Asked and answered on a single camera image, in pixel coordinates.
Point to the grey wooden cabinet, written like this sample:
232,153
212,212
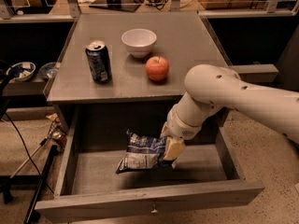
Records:
183,38

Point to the grey side shelf block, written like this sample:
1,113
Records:
257,73

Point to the blue bowl on shelf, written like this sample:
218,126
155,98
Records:
49,70

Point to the left low shelf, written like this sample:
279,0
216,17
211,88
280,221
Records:
33,86

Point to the open grey drawer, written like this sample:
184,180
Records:
206,175

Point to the small metal drawer knob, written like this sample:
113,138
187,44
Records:
154,209

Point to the dark blue soda can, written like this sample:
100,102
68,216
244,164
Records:
99,62

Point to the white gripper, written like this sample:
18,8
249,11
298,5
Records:
181,127

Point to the white bowl with items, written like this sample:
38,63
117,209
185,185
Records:
22,71

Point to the red apple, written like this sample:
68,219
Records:
157,68

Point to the black tripod stand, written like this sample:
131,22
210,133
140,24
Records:
35,182

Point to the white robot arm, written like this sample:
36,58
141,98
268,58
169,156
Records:
210,88

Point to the blue chip bag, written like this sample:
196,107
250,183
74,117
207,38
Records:
143,153

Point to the black monitor stand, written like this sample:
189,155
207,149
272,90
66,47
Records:
119,5

